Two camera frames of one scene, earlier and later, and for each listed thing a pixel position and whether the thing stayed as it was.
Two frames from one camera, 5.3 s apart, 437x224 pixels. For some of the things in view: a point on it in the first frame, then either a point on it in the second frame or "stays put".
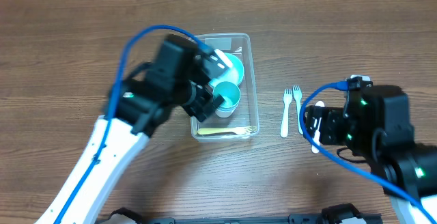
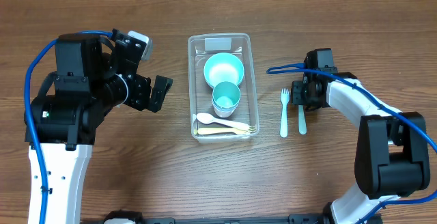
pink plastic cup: (224, 112) stays put
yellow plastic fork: (243, 130) stays put
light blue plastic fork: (287, 96) stays put
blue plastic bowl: (235, 74) stays put
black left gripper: (197, 106) → (141, 100)
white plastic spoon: (317, 136) → (204, 117)
